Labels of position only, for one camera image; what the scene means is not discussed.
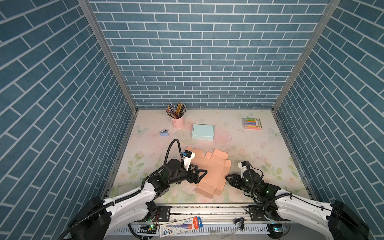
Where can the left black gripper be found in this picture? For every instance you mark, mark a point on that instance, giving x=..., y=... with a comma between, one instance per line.
x=192, y=174

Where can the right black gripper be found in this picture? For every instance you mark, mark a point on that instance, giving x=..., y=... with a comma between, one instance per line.
x=237, y=180

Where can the pink paper box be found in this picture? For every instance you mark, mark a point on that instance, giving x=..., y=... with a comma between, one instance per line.
x=218, y=166

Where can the light blue paper box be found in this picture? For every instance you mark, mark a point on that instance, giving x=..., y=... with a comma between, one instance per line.
x=203, y=132

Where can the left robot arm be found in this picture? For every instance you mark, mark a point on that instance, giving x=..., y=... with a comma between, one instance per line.
x=101, y=217

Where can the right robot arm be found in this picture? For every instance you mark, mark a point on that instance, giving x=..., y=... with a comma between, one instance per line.
x=334, y=220

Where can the small metal clip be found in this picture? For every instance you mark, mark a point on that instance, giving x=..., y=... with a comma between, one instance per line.
x=240, y=224

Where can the red blue white package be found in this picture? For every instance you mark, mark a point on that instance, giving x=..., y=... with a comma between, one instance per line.
x=179, y=227

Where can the pink pencil bucket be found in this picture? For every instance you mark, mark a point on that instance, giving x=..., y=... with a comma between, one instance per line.
x=178, y=123

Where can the pack of coloured markers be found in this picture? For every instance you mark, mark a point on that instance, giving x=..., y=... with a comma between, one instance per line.
x=251, y=123

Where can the bundle of coloured pencils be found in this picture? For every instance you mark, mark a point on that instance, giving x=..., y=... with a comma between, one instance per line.
x=176, y=111

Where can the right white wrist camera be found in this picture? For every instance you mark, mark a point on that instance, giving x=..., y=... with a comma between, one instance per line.
x=244, y=166

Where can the aluminium mounting rail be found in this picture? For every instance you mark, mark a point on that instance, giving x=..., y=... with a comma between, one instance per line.
x=216, y=219

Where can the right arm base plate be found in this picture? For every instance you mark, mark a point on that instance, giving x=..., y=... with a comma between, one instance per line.
x=266, y=214

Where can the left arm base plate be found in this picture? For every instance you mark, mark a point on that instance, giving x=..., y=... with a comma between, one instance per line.
x=160, y=215

